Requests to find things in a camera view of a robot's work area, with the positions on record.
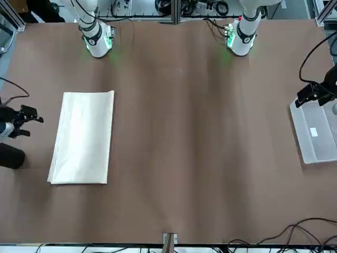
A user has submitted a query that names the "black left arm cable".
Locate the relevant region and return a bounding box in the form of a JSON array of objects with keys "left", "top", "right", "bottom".
[{"left": 299, "top": 33, "right": 337, "bottom": 85}]

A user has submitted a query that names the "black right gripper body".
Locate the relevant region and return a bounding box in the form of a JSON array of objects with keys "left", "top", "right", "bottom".
[{"left": 0, "top": 104, "right": 17, "bottom": 123}]

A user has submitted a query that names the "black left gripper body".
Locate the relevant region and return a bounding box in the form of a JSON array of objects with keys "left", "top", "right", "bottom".
[{"left": 319, "top": 65, "right": 337, "bottom": 92}]

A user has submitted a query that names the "clear plastic box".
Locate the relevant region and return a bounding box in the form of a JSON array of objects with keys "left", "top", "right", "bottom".
[{"left": 289, "top": 100, "right": 337, "bottom": 164}]

